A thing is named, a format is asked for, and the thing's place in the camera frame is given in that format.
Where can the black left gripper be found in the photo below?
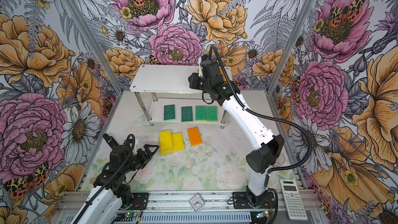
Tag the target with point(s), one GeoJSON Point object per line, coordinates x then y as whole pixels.
{"type": "Point", "coordinates": [150, 154]}

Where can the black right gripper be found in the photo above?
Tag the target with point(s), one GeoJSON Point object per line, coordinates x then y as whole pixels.
{"type": "Point", "coordinates": [194, 82]}

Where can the yellow sponge bottom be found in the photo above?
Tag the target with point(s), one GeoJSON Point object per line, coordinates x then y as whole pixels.
{"type": "Point", "coordinates": [166, 151]}

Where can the yellow sponge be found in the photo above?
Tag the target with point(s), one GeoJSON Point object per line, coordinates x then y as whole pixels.
{"type": "Point", "coordinates": [166, 151]}
{"type": "Point", "coordinates": [178, 142]}
{"type": "Point", "coordinates": [165, 140]}

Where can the yellow sponge top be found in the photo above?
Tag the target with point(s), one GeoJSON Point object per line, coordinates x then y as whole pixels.
{"type": "Point", "coordinates": [165, 140]}

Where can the light green sponge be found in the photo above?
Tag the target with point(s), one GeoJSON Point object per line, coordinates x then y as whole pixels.
{"type": "Point", "coordinates": [200, 113]}
{"type": "Point", "coordinates": [211, 114]}

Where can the dark green scouring sponge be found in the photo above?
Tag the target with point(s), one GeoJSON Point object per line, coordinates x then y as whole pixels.
{"type": "Point", "coordinates": [186, 114]}

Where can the orange sponge back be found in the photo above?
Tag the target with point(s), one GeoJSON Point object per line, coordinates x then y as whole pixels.
{"type": "Point", "coordinates": [194, 136]}

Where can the orange sponge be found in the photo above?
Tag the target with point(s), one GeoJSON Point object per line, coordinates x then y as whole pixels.
{"type": "Point", "coordinates": [223, 74]}
{"type": "Point", "coordinates": [194, 136]}

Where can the orange sponge front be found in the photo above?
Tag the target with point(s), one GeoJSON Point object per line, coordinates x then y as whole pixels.
{"type": "Point", "coordinates": [223, 74]}

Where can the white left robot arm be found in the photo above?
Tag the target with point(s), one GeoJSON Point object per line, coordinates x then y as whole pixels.
{"type": "Point", "coordinates": [110, 193]}

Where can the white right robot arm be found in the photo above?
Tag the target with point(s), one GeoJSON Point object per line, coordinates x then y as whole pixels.
{"type": "Point", "coordinates": [267, 146]}

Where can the white two-tier metal shelf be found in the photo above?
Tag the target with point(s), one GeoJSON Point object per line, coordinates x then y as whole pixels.
{"type": "Point", "coordinates": [156, 86]}

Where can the yellow sponge right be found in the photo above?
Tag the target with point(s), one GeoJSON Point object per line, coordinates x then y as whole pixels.
{"type": "Point", "coordinates": [178, 142]}

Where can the small white clock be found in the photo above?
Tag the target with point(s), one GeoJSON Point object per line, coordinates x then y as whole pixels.
{"type": "Point", "coordinates": [197, 202]}

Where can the white calculator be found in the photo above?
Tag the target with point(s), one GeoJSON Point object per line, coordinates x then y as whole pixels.
{"type": "Point", "coordinates": [293, 201]}

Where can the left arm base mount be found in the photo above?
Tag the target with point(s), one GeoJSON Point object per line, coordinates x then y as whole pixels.
{"type": "Point", "coordinates": [136, 200]}

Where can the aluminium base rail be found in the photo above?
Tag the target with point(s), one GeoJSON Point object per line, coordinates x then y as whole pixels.
{"type": "Point", "coordinates": [173, 207]}

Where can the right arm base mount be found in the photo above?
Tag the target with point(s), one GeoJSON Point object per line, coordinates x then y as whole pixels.
{"type": "Point", "coordinates": [246, 200]}

